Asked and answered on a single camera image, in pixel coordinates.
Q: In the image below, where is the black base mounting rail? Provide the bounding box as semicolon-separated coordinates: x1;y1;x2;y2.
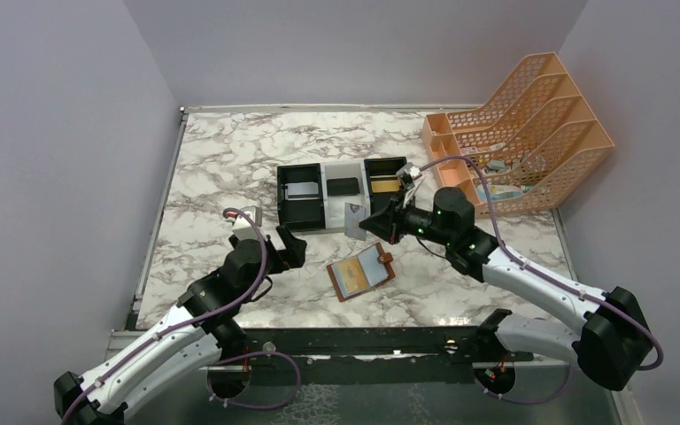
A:
102;325;626;372

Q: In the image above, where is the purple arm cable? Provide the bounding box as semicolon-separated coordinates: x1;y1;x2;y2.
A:
58;208;303;425
416;156;665;406

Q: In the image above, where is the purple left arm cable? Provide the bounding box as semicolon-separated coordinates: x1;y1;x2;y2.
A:
58;208;303;425

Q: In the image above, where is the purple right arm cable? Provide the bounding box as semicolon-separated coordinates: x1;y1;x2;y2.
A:
416;156;665;406

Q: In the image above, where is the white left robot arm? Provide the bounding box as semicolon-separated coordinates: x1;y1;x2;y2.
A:
53;226;307;424

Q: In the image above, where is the brown leather card holder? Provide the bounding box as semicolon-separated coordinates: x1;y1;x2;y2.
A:
327;243;396;302

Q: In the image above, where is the orange plastic file organizer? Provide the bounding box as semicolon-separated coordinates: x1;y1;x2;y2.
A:
421;52;614;219

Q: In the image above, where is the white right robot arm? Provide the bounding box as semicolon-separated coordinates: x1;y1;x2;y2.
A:
359;188;660;390

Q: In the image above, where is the black card in tray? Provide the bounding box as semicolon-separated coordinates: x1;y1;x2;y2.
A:
326;177;360;197

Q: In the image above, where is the gold card in holder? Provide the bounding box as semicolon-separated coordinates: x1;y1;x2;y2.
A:
334;259;370;297

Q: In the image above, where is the silver card in tray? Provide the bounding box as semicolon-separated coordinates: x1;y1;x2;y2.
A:
284;182;321;200

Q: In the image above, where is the blue grey credit card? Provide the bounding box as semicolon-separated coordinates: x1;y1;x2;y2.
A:
344;203;367;241

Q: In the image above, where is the black and white card tray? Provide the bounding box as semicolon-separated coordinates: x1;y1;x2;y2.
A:
276;156;407;232

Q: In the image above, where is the gold card in tray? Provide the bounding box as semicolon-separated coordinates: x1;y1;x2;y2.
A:
371;179;401;194

